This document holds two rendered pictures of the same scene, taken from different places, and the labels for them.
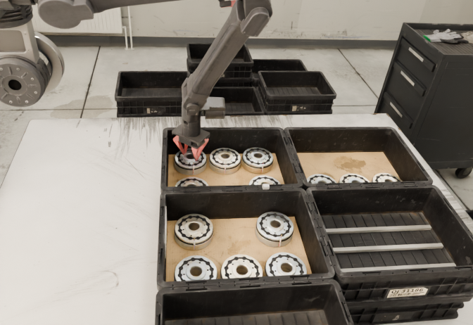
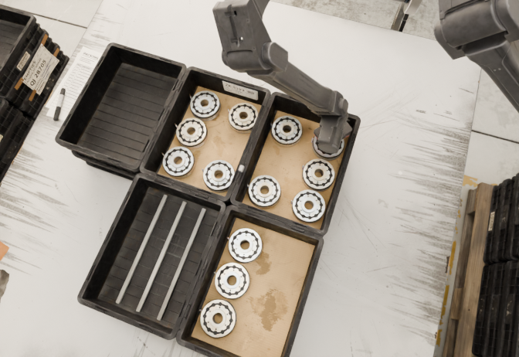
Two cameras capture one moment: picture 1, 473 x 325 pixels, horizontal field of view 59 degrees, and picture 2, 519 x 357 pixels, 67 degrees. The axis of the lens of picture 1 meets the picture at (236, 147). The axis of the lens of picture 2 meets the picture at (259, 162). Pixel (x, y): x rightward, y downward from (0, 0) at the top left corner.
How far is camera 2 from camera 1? 1.24 m
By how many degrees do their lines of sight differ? 66
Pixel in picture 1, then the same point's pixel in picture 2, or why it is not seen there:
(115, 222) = not seen: hidden behind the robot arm
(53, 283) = not seen: hidden behind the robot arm
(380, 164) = (257, 347)
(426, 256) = (138, 287)
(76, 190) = (359, 75)
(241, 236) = (228, 152)
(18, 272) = (287, 34)
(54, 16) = not seen: outside the picture
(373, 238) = (175, 255)
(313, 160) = (293, 270)
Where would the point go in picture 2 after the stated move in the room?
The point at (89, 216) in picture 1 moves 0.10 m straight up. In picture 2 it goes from (324, 79) to (327, 65)
